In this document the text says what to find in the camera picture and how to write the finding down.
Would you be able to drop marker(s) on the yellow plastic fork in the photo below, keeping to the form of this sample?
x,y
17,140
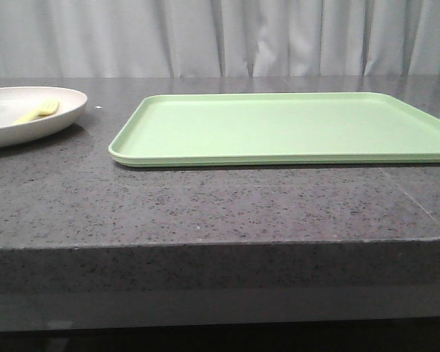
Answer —
x,y
45,109

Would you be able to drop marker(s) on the cream round plate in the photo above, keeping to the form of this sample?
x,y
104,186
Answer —
x,y
17,101

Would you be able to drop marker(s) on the light green plastic tray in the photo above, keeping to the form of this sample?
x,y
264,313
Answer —
x,y
276,129

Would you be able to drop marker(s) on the white pleated curtain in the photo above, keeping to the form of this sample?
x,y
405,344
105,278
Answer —
x,y
183,39

